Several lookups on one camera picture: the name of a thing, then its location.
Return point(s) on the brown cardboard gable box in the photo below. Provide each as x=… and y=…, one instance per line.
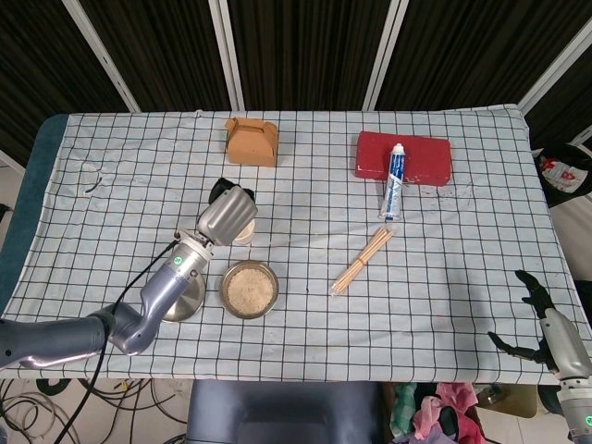
x=250, y=145

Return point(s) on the red brick block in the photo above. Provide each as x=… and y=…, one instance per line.
x=427, y=157

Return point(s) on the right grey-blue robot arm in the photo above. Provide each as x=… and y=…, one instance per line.
x=575, y=411

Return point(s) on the white paper cup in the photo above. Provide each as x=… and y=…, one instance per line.
x=246, y=237

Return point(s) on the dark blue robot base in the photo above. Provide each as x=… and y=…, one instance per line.
x=282, y=411

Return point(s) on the steel bowl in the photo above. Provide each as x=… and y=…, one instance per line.
x=224, y=296

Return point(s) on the empty steel plate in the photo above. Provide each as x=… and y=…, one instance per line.
x=189, y=300

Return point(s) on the white screen frame post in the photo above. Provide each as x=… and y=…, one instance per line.
x=104, y=57
x=226, y=55
x=384, y=55
x=555, y=69

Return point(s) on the brown board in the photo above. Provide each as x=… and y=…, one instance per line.
x=513, y=402

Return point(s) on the black grid checkered tablecloth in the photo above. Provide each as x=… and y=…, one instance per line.
x=370, y=333

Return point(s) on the pile of colourful clothes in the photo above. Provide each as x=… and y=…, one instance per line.
x=435, y=414

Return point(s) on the bundle of wooden sticks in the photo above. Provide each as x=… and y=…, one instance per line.
x=363, y=260

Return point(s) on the white rice heap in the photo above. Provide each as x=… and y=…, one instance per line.
x=250, y=289

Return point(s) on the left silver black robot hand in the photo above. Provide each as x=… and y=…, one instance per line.
x=226, y=217

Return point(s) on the black printed bag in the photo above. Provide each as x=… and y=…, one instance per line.
x=566, y=176

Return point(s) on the teal padded table edge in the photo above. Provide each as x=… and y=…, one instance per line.
x=28, y=203

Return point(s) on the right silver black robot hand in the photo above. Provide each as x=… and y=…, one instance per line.
x=566, y=347

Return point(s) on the blue white toothpaste tube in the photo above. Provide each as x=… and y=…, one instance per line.
x=393, y=189

